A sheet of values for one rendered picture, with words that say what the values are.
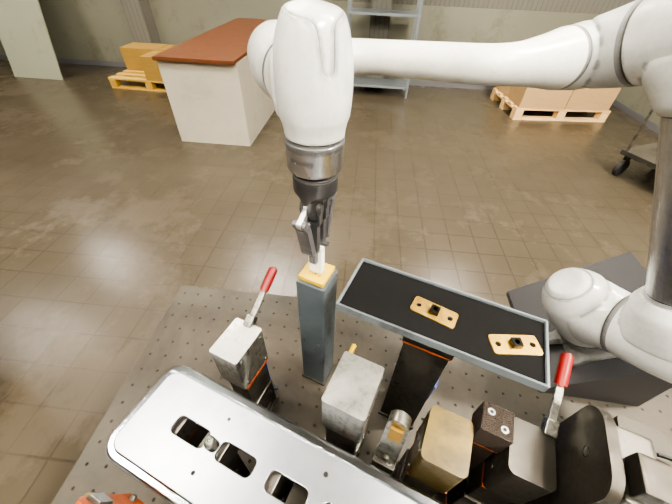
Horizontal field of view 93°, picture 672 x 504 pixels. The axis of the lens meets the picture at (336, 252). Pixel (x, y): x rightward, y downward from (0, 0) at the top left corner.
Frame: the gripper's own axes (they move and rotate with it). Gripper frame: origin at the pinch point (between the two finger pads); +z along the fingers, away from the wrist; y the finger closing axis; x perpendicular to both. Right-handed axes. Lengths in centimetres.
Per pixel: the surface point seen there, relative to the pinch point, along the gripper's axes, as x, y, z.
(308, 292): -0.2, 3.5, 7.1
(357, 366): 15.4, 13.9, 8.0
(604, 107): 170, -530, 96
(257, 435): 2.6, 28.7, 19.0
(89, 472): -39, 48, 49
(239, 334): -10.1, 15.7, 13.0
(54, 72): -626, -285, 108
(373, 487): 24.6, 26.9, 19.0
